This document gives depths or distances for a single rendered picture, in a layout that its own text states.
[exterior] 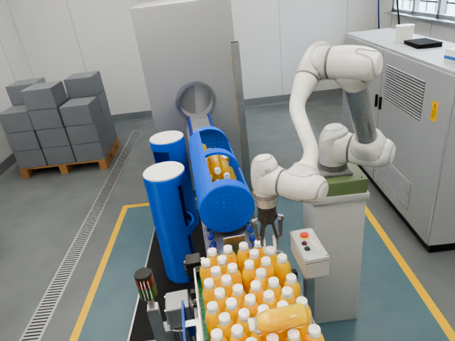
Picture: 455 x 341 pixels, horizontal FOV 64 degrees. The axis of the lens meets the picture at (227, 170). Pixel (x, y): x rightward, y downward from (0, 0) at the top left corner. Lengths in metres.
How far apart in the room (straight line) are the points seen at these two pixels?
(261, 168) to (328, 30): 5.75
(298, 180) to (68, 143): 4.35
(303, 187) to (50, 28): 6.32
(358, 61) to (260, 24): 5.25
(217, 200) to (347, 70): 0.84
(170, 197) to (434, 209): 1.97
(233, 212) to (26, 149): 4.11
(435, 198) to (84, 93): 4.36
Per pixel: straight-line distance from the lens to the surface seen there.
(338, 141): 2.02
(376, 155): 1.96
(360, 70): 1.52
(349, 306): 2.69
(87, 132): 5.18
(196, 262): 1.70
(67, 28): 7.08
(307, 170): 1.29
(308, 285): 1.72
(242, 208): 1.85
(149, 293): 1.34
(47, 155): 5.51
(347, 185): 2.08
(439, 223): 3.26
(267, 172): 1.33
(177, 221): 2.52
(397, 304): 2.94
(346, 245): 2.33
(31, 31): 7.32
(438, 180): 3.04
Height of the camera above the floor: 2.10
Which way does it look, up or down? 27 degrees down
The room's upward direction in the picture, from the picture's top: 7 degrees counter-clockwise
